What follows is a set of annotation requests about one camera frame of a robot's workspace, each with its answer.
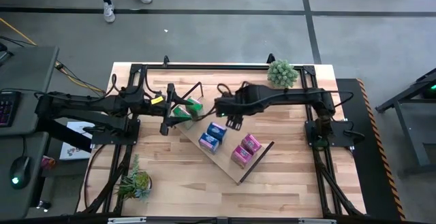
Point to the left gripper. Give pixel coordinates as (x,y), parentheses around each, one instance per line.
(167,115)

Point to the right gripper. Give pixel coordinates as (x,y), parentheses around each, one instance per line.
(230,106)

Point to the green Apple Jacks cereal box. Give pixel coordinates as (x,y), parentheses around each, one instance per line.
(182,112)
(195,106)

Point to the blue Frosted Flakes cereal box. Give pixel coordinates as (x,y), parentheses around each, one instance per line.
(208,143)
(217,131)

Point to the magenta Raisin Bran cereal box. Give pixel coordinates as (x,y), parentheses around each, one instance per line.
(241,156)
(251,143)

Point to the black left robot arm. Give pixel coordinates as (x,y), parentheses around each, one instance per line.
(85,106)

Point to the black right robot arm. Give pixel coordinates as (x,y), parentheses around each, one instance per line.
(289,96)

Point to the wooden shelf with black legs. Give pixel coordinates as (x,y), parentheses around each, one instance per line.
(228,149)

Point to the yellow tag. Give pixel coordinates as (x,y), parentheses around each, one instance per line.
(157,100)

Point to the round pale green succulent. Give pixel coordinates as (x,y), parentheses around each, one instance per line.
(282,74)

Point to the spiky green potted plant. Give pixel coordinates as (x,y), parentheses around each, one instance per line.
(135,183)

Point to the white printed card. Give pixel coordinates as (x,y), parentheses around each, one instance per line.
(73,145)

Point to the person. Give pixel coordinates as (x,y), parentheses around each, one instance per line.
(109,11)

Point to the black mat with hazard stripe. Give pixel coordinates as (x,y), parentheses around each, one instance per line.
(371,149)

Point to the grey desk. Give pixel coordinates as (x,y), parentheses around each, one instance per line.
(24,71)

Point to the black computer mouse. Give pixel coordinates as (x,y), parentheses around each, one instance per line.
(19,171)

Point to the black backlit keyboard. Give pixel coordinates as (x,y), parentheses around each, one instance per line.
(8,108)

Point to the dark metal stand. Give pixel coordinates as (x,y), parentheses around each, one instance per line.
(408,125)

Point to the black aluminium rig frame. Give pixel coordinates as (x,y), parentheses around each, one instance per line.
(320,183)

